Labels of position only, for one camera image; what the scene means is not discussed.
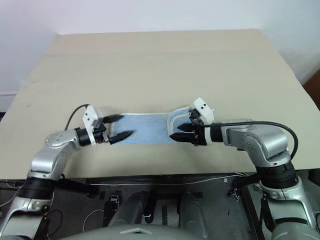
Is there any light blue towel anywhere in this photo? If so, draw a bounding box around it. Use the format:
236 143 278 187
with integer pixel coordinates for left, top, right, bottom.
109 107 199 146

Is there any black clamp with silver latch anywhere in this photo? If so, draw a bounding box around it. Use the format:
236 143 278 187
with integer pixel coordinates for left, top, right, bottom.
103 194 120 226

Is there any dark grey rounded shape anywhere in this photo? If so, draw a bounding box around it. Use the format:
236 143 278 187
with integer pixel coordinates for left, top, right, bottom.
109 190 154 229
178 191 209 239

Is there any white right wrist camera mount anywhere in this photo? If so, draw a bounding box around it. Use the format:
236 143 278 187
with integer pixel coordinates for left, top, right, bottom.
193 97 216 146

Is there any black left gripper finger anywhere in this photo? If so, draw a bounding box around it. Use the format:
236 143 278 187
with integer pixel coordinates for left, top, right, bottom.
103 114 124 124
109 129 136 146

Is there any grey robot torso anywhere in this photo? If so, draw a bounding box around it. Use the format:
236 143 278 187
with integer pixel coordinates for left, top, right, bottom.
49 223 209 240

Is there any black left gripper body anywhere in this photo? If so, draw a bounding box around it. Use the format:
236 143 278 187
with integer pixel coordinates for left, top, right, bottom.
93 119 111 145

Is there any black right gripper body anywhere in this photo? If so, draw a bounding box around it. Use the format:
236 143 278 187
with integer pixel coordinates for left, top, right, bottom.
188 107 208 146

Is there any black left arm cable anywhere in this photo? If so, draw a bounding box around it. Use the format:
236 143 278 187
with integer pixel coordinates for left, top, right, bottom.
64 104 90 131

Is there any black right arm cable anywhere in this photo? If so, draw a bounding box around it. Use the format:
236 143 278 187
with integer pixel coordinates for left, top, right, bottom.
203 120 299 161

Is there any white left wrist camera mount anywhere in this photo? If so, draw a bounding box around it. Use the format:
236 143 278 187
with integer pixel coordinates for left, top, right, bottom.
82 105 104 146

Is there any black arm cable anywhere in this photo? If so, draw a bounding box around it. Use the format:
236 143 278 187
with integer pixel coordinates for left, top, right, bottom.
203 120 299 161
64 104 90 131

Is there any thin white cable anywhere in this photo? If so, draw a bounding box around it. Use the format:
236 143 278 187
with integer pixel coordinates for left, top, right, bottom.
84 174 249 188

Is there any silver metal latch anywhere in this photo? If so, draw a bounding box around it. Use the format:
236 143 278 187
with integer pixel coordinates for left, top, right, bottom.
229 186 240 201

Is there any black table frame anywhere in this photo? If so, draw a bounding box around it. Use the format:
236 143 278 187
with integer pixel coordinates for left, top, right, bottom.
53 171 266 240

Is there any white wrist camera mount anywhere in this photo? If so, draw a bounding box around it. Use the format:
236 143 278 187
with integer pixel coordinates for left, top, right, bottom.
82 105 104 146
193 97 216 146

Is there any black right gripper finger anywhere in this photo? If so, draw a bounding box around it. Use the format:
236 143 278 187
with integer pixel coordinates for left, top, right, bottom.
168 131 198 144
176 123 199 133

